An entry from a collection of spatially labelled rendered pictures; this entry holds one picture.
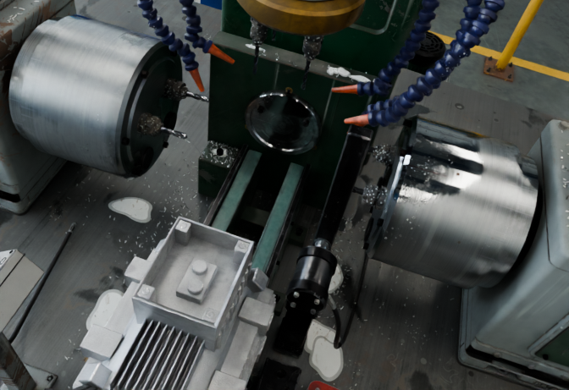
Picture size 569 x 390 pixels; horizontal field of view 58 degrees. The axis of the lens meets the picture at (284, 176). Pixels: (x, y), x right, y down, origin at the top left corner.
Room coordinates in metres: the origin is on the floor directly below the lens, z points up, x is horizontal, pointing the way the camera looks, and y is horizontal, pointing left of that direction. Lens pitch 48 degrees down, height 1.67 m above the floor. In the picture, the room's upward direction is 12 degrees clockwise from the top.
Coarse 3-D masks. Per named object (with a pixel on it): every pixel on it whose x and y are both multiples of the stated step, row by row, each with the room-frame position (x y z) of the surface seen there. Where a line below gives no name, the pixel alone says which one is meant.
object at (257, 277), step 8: (160, 240) 0.37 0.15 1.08; (256, 272) 0.34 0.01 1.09; (248, 280) 0.33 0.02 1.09; (256, 280) 0.33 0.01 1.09; (264, 280) 0.34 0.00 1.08; (256, 288) 0.33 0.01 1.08; (264, 288) 0.33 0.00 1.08; (88, 368) 0.19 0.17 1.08; (96, 368) 0.19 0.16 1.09; (104, 368) 0.19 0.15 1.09; (80, 376) 0.18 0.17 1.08; (88, 376) 0.18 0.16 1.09; (96, 376) 0.18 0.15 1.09; (104, 376) 0.18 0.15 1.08; (88, 384) 0.17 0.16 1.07; (96, 384) 0.17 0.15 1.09; (104, 384) 0.18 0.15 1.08
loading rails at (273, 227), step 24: (240, 168) 0.67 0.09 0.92; (240, 192) 0.61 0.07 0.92; (288, 192) 0.63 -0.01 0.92; (216, 216) 0.54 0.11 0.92; (240, 216) 0.61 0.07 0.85; (264, 216) 0.62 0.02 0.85; (288, 216) 0.57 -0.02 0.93; (264, 240) 0.51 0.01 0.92; (288, 240) 0.60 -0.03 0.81; (264, 264) 0.47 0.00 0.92
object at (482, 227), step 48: (384, 144) 0.65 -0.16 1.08; (432, 144) 0.57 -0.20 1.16; (480, 144) 0.60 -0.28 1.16; (384, 192) 0.54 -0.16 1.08; (432, 192) 0.50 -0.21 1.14; (480, 192) 0.51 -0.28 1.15; (528, 192) 0.53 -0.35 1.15; (384, 240) 0.46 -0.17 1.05; (432, 240) 0.46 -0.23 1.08; (480, 240) 0.46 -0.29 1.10
